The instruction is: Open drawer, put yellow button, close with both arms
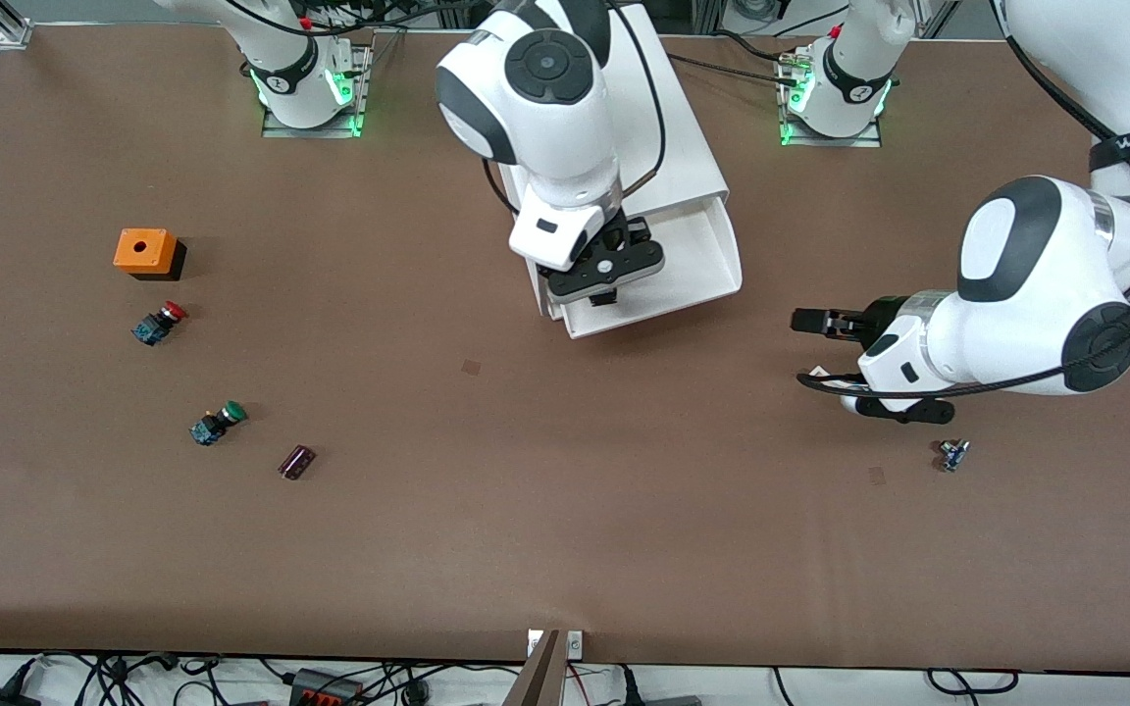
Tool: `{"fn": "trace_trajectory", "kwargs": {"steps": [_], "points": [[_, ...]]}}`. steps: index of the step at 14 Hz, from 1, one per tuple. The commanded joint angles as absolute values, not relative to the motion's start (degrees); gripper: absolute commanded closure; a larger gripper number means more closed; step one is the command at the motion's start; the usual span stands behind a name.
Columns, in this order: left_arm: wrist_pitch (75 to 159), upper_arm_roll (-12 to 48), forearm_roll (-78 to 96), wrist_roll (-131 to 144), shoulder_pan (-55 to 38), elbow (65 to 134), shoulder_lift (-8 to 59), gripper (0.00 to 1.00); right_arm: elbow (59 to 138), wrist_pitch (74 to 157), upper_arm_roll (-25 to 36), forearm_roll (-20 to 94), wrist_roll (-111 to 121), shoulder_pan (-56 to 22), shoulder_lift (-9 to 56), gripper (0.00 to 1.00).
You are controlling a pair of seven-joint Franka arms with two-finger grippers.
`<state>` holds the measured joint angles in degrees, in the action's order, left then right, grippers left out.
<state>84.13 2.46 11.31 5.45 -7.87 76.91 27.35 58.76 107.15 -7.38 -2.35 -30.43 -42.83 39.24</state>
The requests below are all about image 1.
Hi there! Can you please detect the red push button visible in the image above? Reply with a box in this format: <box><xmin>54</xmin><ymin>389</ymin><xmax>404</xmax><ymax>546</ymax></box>
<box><xmin>130</xmin><ymin>301</ymin><xmax>189</xmax><ymax>347</ymax></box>

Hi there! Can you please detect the black base power cable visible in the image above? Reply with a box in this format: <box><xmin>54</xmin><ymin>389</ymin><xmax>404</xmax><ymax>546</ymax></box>
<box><xmin>668</xmin><ymin>53</ymin><xmax>803</xmax><ymax>87</ymax></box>
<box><xmin>712</xmin><ymin>29</ymin><xmax>803</xmax><ymax>66</ymax></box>

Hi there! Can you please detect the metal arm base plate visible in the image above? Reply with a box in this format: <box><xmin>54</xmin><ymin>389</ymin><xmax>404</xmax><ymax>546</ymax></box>
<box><xmin>779</xmin><ymin>49</ymin><xmax>884</xmax><ymax>149</ymax></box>
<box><xmin>261</xmin><ymin>44</ymin><xmax>372</xmax><ymax>139</ymax></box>

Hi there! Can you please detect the grey metal post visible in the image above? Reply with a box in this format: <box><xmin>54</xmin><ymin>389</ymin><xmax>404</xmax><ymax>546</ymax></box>
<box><xmin>501</xmin><ymin>630</ymin><xmax>566</xmax><ymax>706</ymax></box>

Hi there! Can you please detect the black plug with cable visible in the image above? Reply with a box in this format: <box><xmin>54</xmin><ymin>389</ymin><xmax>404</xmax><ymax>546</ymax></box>
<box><xmin>614</xmin><ymin>665</ymin><xmax>703</xmax><ymax>706</ymax></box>

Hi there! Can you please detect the green push button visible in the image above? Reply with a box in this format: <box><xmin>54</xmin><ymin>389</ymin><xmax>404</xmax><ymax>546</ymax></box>
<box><xmin>189</xmin><ymin>400</ymin><xmax>249</xmax><ymax>448</ymax></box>

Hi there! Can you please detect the black looped floor cable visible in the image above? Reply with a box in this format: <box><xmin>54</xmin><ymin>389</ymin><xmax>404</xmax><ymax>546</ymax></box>
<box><xmin>926</xmin><ymin>669</ymin><xmax>1019</xmax><ymax>696</ymax></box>

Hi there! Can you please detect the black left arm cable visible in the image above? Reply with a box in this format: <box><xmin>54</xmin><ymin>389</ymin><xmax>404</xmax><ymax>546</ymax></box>
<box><xmin>796</xmin><ymin>0</ymin><xmax>1130</xmax><ymax>403</ymax></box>

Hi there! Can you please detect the orange button box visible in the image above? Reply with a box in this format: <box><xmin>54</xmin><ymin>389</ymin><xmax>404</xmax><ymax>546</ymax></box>
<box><xmin>113</xmin><ymin>228</ymin><xmax>187</xmax><ymax>282</ymax></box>

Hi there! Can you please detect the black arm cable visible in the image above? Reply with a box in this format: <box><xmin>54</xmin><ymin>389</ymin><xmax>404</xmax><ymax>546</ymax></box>
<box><xmin>487</xmin><ymin>0</ymin><xmax>670</xmax><ymax>217</ymax></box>
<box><xmin>796</xmin><ymin>0</ymin><xmax>1130</xmax><ymax>403</ymax></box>

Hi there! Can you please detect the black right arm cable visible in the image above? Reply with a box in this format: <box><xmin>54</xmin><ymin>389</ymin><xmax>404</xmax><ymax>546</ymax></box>
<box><xmin>487</xmin><ymin>0</ymin><xmax>670</xmax><ymax>217</ymax></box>

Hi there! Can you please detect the black orange power strip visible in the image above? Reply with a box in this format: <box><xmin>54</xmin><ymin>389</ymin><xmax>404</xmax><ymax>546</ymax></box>
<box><xmin>288</xmin><ymin>668</ymin><xmax>366</xmax><ymax>706</ymax></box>

